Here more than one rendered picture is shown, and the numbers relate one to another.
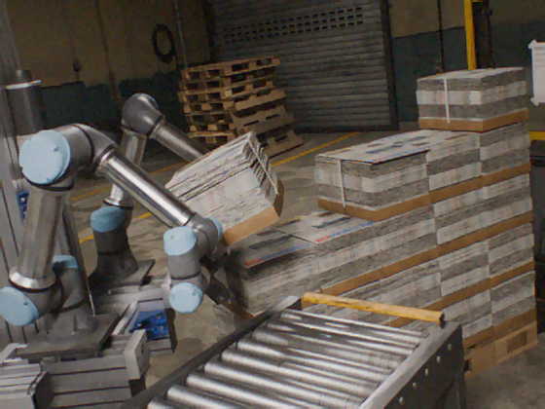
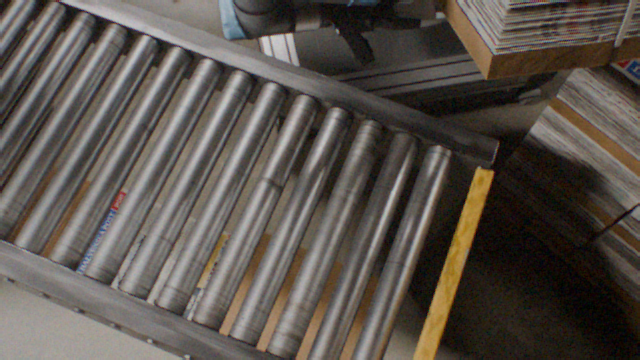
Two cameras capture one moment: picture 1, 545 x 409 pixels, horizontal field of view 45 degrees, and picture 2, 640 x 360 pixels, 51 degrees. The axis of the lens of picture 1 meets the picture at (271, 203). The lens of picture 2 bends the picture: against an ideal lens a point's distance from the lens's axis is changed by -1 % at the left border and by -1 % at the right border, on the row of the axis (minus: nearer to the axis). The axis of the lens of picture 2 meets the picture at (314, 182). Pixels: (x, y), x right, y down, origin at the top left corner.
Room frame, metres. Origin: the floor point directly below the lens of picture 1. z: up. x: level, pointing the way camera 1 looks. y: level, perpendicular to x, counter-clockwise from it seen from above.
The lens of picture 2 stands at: (1.34, -0.40, 1.87)
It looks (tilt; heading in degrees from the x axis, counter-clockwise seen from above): 67 degrees down; 66
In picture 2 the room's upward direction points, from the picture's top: 8 degrees clockwise
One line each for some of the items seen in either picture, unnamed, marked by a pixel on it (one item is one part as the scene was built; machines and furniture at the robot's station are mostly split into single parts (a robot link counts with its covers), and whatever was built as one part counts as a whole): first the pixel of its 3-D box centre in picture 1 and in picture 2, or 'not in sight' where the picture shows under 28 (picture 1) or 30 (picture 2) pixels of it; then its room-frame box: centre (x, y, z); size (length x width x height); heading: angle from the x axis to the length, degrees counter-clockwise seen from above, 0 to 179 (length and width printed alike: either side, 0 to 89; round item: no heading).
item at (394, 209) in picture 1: (372, 200); not in sight; (2.61, -0.41, 0.86); 0.38 x 0.29 x 0.04; 29
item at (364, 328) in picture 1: (351, 329); (401, 263); (1.63, -0.17, 0.77); 0.47 x 0.05 x 0.05; 51
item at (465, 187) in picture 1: (425, 183); not in sight; (2.75, -0.67, 0.86); 0.38 x 0.29 x 0.04; 27
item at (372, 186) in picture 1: (370, 179); not in sight; (2.61, -0.41, 0.95); 0.38 x 0.29 x 0.23; 29
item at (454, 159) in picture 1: (423, 164); not in sight; (2.75, -0.67, 0.95); 0.38 x 0.29 x 0.23; 27
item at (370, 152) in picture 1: (371, 151); not in sight; (2.59, -0.43, 1.06); 0.37 x 0.29 x 0.01; 29
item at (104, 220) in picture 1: (109, 227); not in sight; (2.28, 0.59, 0.98); 0.13 x 0.12 x 0.14; 4
